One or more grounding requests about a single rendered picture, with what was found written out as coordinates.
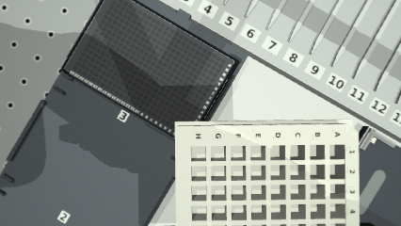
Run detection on white well plate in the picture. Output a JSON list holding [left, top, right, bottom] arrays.
[[175, 120, 360, 226]]

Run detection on grey perforated base plate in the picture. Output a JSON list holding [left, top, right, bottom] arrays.
[[0, 0, 100, 174]]

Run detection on black well plate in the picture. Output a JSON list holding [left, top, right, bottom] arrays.
[[61, 0, 240, 137]]

